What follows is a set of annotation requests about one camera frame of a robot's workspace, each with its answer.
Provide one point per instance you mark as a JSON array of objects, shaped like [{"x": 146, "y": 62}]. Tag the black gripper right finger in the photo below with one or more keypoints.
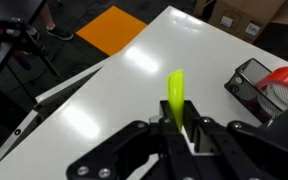
[{"x": 224, "y": 150}]

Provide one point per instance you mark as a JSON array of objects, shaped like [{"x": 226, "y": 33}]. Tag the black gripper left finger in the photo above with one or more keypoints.
[{"x": 134, "y": 150}]

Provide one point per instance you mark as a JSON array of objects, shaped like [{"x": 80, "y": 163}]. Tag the red tape roll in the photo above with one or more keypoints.
[{"x": 284, "y": 78}]

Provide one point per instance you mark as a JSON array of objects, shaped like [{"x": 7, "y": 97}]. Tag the orange floor mat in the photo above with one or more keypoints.
[{"x": 112, "y": 30}]

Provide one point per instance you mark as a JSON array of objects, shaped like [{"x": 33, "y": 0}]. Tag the brown shipping carton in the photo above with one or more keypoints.
[{"x": 247, "y": 16}]

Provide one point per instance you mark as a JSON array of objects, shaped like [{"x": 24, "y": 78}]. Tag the black sneaker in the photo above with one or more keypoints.
[{"x": 60, "y": 33}]

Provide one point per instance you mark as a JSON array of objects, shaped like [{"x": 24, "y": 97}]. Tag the person's bare leg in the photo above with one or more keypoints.
[{"x": 47, "y": 15}]

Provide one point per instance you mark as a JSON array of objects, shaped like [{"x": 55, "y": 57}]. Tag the black equipment cart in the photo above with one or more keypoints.
[{"x": 4, "y": 50}]

